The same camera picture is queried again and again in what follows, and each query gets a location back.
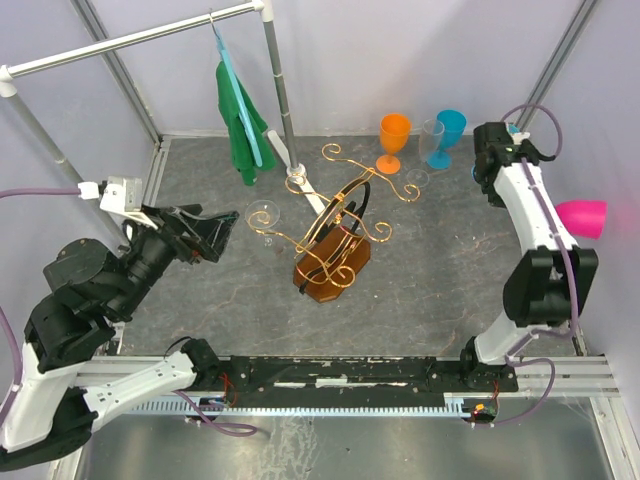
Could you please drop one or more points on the green cloth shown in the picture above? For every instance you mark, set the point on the green cloth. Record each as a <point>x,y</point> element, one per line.
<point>241,153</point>

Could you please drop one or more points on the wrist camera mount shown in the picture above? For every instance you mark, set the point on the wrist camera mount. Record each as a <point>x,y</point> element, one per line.
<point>517,136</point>
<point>119,195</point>

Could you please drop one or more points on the clear wine glass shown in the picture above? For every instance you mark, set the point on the clear wine glass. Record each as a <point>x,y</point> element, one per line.
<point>429,153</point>
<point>261,216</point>

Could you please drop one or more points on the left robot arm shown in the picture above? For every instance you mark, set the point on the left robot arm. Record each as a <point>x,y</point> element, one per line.
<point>48,416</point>

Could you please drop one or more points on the gold wire wine glass rack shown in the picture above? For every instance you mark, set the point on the gold wire wine glass rack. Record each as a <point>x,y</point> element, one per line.
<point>337,244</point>

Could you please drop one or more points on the orange wine glass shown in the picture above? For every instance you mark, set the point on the orange wine glass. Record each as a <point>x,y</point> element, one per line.
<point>393,135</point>

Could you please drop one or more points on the pink wine glass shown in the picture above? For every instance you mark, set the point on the pink wine glass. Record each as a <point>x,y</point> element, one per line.
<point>583,218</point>

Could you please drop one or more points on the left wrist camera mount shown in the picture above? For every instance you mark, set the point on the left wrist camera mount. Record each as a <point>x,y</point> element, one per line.
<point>119,195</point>

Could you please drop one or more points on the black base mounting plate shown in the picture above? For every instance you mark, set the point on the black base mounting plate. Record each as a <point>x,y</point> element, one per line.
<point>352,382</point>

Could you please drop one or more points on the blue wine glass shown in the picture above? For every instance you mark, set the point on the blue wine glass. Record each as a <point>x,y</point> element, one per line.
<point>454,123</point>
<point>494,147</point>

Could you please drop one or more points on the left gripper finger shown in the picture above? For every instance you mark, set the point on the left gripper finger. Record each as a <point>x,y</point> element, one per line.
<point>215,232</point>
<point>202,221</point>

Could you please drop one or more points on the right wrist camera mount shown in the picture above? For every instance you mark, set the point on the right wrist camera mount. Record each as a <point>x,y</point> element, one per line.
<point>517,136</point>

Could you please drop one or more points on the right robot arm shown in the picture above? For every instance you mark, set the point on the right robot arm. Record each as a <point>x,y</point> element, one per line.
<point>547,290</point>

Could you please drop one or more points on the light blue clothes hanger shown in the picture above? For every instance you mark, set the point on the light blue clothes hanger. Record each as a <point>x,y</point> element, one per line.
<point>237,93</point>

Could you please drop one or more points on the clear wine glass front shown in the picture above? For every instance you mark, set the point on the clear wine glass front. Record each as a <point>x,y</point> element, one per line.
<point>429,153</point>

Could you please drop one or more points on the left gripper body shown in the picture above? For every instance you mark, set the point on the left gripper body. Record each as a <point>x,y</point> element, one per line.
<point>186,243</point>

